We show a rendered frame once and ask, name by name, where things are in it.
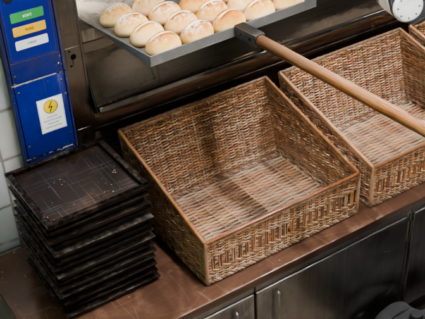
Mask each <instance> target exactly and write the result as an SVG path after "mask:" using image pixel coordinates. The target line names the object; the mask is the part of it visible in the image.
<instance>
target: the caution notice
mask: <svg viewBox="0 0 425 319"><path fill-rule="evenodd" d="M36 103H37V109H38V113H39V119H40V125H41V129H42V134H45V133H48V132H51V131H53V130H57V129H59V128H62V127H65V126H67V123H66V116H65V109H64V105H63V98H62V94H58V95H56V96H53V97H49V98H46V99H43V100H40V101H37V102H36Z"/></svg>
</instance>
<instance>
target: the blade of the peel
mask: <svg viewBox="0 0 425 319"><path fill-rule="evenodd" d="M164 1H172V2H174V3H176V4H177V5H179V4H180V1H181V0H164ZM314 7H316V0H304V1H303V2H301V3H298V4H295V5H293V6H289V7H287V8H284V9H281V10H278V11H274V12H273V13H270V14H268V15H264V16H261V17H259V18H256V19H253V20H251V21H248V22H245V23H247V24H249V25H250V26H252V27H254V28H259V27H262V26H265V25H267V24H270V23H273V22H276V21H278V20H281V19H284V18H286V17H289V16H292V15H295V14H297V13H300V12H303V11H306V10H308V9H311V8H314ZM100 15H101V14H98V15H95V16H91V17H88V18H85V19H83V20H82V21H84V22H85V23H87V24H88V25H90V26H91V27H93V28H94V29H96V30H97V31H98V32H100V33H101V34H103V35H105V36H106V37H107V38H109V39H111V40H112V41H113V42H115V43H117V44H118V45H119V46H121V47H122V48H123V49H125V50H127V51H128V52H129V53H131V54H133V55H134V56H136V57H137V58H138V59H140V60H142V61H143V62H144V63H146V64H147V65H149V66H150V67H152V66H156V65H158V64H161V63H164V62H166V61H169V60H171V59H175V58H177V57H180V56H183V55H185V54H188V53H191V52H194V51H196V50H199V49H202V48H204V47H207V46H210V45H213V44H215V43H218V42H221V41H224V40H227V39H229V38H232V37H234V36H235V34H234V27H231V28H228V29H226V30H222V31H220V32H217V33H215V32H214V33H213V34H211V35H208V36H206V37H203V38H201V39H197V40H195V41H192V42H189V43H186V44H181V46H178V47H175V48H173V49H169V50H167V51H164V52H161V53H159V54H155V55H153V56H149V55H148V54H146V52H145V47H135V46H133V45H132V44H131V42H130V37H118V36H117V35H116V34H115V32H114V27H110V28H107V27H103V26H102V25H101V23H100V21H99V19H100Z"/></svg>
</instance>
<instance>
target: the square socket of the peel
mask: <svg viewBox="0 0 425 319"><path fill-rule="evenodd" d="M234 34H235V37H237V38H239V39H240V40H242V41H244V42H246V43H248V44H250V45H251V46H253V47H258V46H257V45H256V39H257V38H258V37H259V36H260V35H264V36H265V33H264V32H262V31H260V30H258V29H256V28H254V27H252V26H250V25H249V24H247V23H245V22H242V23H239V24H236V25H234Z"/></svg>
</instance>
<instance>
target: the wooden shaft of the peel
mask: <svg viewBox="0 0 425 319"><path fill-rule="evenodd" d="M256 45H257V46H259V47H261V48H263V49H265V50H266V51H268V52H270V53H271V54H273V55H275V56H277V57H279V58H281V59H283V60H285V61H286V62H288V63H290V64H291V65H293V66H296V67H297V68H299V69H301V70H303V71H304V72H306V73H308V74H310V75H312V76H313V77H316V78H317V79H319V80H321V81H323V82H324V83H326V84H328V85H330V86H332V87H334V88H336V89H337V90H339V91H341V92H343V93H344V94H346V95H348V96H350V97H352V98H354V99H356V100H357V101H359V102H361V103H362V104H365V105H366V106H368V107H370V108H372V109H374V110H376V111H377V112H379V113H381V114H382V115H385V116H387V117H388V118H390V119H392V120H394V121H396V122H397V123H399V124H401V125H403V126H404V127H407V128H408V129H410V130H412V131H414V132H415V133H417V134H419V135H421V136H423V137H425V121H424V120H422V119H420V118H418V117H416V116H414V115H412V114H411V113H409V112H407V111H405V110H403V109H401V108H399V107H398V106H395V105H394V104H392V103H390V102H388V101H386V100H384V99H382V98H380V97H379V96H377V95H375V94H373V93H371V92H369V91H367V90H365V89H363V88H362V87H359V86H358V85H356V84H354V83H352V82H350V81H348V80H347V79H345V78H343V77H341V76H339V75H337V74H335V73H333V72H331V71H329V70H328V69H326V68H324V67H322V66H320V65H318V64H317V63H315V62H313V61H311V60H309V59H307V58H305V57H303V56H301V55H299V54H297V53H296V52H294V51H292V50H290V49H288V48H286V47H285V46H282V45H281V44H279V43H277V42H275V41H273V40H271V39H269V38H267V37H265V36H264V35H260V36H259V37H258V38H257V39H256Z"/></svg>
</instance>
